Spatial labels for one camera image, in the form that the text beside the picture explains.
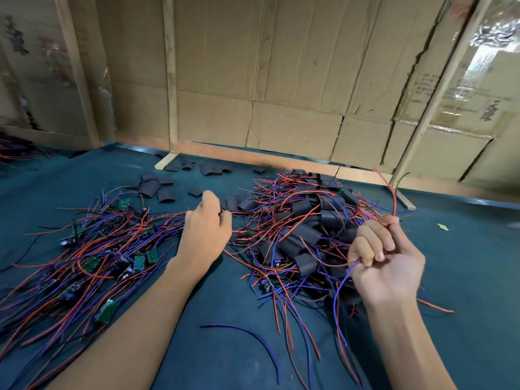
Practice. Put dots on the person's right hand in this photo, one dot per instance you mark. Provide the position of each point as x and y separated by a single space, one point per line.
390 268

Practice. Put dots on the person's left hand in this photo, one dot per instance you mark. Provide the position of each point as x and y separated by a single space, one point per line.
203 235

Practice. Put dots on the pile of black sleeve pieces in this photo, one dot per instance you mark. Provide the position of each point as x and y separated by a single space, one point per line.
150 188

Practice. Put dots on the pile of sleeved wired boards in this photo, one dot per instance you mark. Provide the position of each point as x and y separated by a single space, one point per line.
301 239

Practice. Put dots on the pile of unsleeved wired boards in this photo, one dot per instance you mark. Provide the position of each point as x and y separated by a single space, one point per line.
73 272

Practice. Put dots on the person's left forearm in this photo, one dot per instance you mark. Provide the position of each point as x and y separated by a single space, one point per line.
126 337

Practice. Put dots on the person's right forearm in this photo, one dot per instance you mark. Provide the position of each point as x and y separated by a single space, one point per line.
410 349

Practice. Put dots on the small green scrap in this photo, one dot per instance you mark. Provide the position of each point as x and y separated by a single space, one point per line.
443 226

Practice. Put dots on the wooden ledge board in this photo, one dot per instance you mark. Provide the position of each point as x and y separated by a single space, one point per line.
244 152

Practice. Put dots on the clear plastic sheet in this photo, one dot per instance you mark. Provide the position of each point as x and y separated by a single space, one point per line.
491 61

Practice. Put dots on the thin wooden post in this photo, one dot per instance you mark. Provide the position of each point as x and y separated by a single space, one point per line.
171 73

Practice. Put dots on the pale slanted wooden post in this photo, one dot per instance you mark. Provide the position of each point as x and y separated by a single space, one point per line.
439 93

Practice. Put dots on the wide wooden post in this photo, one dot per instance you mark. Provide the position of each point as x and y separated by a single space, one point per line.
77 73

